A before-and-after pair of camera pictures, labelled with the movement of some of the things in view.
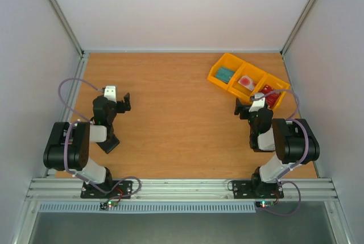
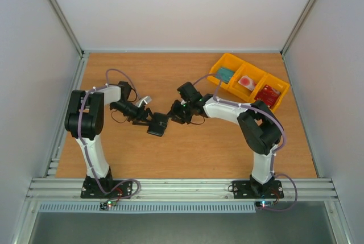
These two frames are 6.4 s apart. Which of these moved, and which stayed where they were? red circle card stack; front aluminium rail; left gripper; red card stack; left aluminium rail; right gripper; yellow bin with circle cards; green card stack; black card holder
Moved: black card holder; left gripper; right gripper
Stayed: front aluminium rail; red card stack; green card stack; left aluminium rail; yellow bin with circle cards; red circle card stack
